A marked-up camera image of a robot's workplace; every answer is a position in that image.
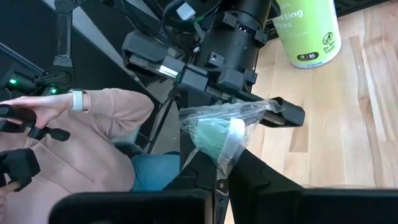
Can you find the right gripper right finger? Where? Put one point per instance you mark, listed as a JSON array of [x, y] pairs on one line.
[[255, 177]]

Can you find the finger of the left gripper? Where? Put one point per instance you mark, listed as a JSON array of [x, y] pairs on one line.
[[186, 146]]

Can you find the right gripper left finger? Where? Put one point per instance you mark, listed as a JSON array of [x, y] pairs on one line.
[[199, 174]]

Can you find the green toothbrush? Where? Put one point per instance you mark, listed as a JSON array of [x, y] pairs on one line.
[[217, 137]]

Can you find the office chair grey armrest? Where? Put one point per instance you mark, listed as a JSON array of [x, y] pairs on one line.
[[126, 141]]

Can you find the green canister white lid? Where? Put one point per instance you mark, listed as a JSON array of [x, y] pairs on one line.
[[308, 31]]

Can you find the person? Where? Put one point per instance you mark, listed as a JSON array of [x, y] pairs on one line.
[[93, 149]]

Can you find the person's wristwatch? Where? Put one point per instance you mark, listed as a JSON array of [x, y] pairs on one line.
[[77, 100]]

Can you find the person's hand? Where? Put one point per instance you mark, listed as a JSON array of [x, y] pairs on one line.
[[40, 107]]

